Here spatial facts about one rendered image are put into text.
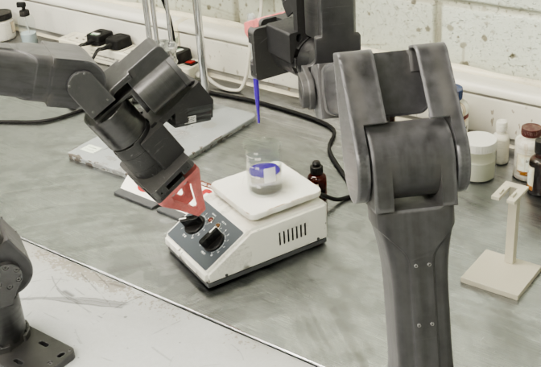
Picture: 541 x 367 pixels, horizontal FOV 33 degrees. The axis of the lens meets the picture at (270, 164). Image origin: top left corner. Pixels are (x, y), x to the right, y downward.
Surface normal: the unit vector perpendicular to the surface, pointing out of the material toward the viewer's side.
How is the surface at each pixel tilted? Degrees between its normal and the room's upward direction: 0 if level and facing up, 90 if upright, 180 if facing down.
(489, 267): 0
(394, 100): 67
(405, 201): 17
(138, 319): 0
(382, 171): 73
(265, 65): 89
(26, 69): 83
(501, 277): 0
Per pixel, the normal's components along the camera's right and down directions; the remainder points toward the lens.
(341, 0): 0.12, 0.44
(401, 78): 0.09, 0.07
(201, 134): -0.06, -0.89
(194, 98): 0.53, 0.37
